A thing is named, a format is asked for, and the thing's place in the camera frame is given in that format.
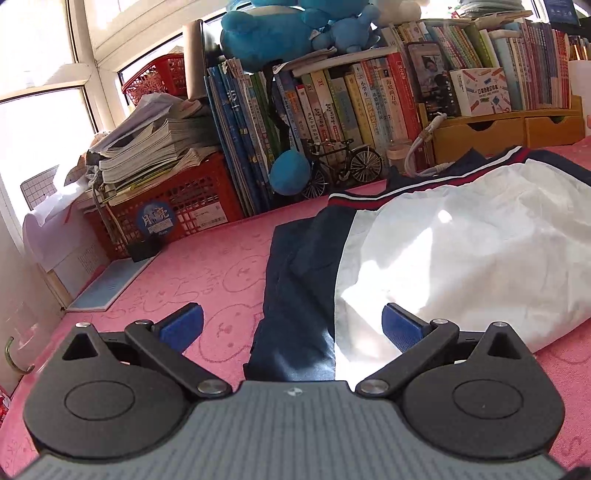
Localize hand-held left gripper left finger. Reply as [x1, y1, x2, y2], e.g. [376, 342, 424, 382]
[61, 303, 232, 400]

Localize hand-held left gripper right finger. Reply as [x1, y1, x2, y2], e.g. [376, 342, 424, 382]
[355, 303, 532, 398]

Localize navy and white jacket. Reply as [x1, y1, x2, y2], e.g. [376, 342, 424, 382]
[242, 147, 591, 384]

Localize pink rabbit print towel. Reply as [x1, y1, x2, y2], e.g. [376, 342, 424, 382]
[0, 143, 591, 480]

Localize small black box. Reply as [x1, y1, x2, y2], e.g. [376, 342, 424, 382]
[127, 240, 162, 264]

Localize light blue notebook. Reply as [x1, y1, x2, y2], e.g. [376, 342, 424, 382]
[68, 253, 160, 312]

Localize red plastic crate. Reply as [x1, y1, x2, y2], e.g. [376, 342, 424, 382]
[85, 152, 245, 261]

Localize white paper sheets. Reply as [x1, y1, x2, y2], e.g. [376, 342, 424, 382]
[23, 194, 112, 278]

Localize miniature black bicycle model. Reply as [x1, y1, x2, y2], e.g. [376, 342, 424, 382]
[300, 138, 384, 200]

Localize pale pink cup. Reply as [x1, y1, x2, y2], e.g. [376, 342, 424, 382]
[385, 141, 414, 174]

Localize metal hook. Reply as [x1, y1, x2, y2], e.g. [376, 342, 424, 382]
[4, 337, 35, 374]

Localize stack of workbooks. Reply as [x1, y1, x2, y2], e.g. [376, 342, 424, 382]
[69, 95, 222, 206]

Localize blue plush ball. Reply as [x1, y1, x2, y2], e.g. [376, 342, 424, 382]
[269, 150, 312, 195]

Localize grid paper sheet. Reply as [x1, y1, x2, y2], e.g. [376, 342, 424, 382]
[21, 166, 60, 208]

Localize wooden drawer organizer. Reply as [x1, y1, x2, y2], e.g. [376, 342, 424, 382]
[418, 95, 585, 174]

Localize row of tall books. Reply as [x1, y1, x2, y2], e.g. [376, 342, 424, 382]
[203, 51, 423, 217]

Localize small red basket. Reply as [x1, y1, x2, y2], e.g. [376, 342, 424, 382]
[121, 53, 188, 109]

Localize white printed cardboard box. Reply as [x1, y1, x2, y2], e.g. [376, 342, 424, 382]
[449, 67, 512, 117]

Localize black smartphone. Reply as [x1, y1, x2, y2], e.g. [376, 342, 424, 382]
[404, 41, 462, 118]

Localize row of thin colourful books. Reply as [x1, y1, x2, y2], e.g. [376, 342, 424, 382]
[383, 16, 573, 112]

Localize blue plush toy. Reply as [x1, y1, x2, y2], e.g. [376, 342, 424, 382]
[219, 0, 384, 72]

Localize white and pink plush toy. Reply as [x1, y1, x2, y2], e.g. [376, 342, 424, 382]
[374, 0, 423, 21]

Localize white charging cable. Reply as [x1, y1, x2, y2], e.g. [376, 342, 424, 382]
[404, 113, 462, 178]

